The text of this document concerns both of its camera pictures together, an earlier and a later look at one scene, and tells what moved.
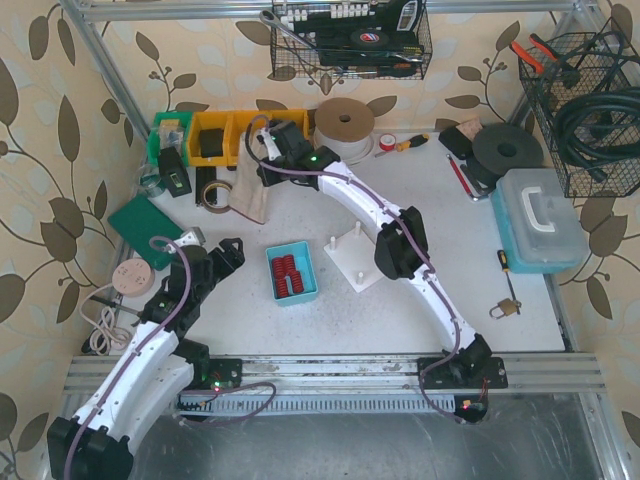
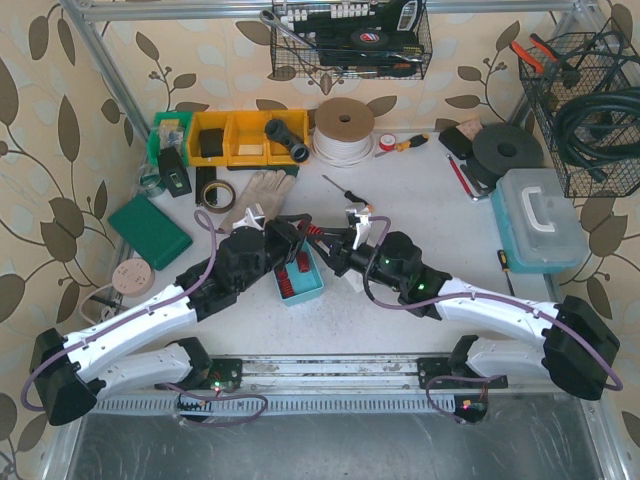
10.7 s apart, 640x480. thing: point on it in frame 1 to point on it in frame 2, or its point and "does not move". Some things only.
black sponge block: (456, 142) does not move
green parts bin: (168, 130) does not move
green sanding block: (142, 220) does not move
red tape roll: (387, 142) does not move
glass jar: (149, 179) does not move
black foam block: (212, 142) does not move
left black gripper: (220, 260) to (291, 242)
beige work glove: (258, 151) to (267, 191)
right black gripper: (282, 134) to (341, 256)
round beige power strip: (133, 277) does not move
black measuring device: (174, 174) does not move
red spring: (288, 264) to (303, 262)
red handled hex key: (463, 182) does not move
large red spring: (297, 281) to (311, 228)
